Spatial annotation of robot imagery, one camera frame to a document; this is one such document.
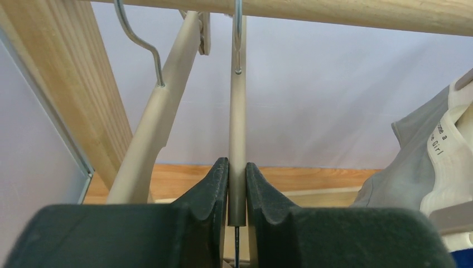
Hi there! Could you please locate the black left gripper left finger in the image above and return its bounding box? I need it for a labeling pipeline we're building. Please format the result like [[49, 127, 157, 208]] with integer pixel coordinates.
[[5, 157, 229, 267]]

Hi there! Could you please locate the beige empty clip hanger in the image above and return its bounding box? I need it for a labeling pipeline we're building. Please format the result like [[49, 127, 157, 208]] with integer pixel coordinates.
[[106, 1, 211, 204]]

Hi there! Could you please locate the blue underwear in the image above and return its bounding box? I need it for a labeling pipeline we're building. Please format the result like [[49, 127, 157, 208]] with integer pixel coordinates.
[[451, 248, 473, 268]]

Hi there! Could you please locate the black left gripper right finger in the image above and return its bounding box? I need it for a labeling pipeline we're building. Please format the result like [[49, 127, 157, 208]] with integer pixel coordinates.
[[246, 162, 456, 267]]

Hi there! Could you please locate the wooden clothes rack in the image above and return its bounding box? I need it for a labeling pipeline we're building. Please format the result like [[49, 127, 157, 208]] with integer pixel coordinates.
[[0, 0, 473, 268]]

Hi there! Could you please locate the beige clip hanger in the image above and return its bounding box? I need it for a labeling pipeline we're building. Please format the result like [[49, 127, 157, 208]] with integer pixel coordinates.
[[427, 71, 472, 235], [106, 1, 211, 204], [227, 0, 248, 268]]

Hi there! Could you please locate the grey underwear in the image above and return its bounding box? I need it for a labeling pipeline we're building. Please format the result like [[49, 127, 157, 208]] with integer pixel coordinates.
[[353, 71, 472, 216]]

